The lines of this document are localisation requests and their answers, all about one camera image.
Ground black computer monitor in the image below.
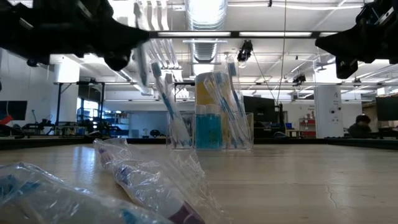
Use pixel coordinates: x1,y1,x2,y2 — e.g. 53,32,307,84
243,95,277,124
0,100,28,121
375,95,398,122

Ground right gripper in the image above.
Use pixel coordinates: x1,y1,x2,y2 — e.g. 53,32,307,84
315,0,398,80

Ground red storage shelf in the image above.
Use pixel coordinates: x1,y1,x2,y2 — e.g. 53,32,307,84
298,117,317,138

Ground orange white toothbrush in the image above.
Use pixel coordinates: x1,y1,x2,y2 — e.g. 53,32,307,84
203,77,246,149

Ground black overhead rig camera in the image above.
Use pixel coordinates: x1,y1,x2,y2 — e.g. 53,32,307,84
237,39,254,63

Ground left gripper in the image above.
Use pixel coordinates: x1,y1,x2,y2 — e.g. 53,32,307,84
0,0,150,72

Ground clear acrylic organizer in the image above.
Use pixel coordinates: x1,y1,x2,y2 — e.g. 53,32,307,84
165,111,254,150

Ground silver ceiling air duct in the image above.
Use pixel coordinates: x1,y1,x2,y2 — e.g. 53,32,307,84
185,0,229,65

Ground person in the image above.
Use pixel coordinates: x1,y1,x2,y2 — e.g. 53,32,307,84
347,114,374,139

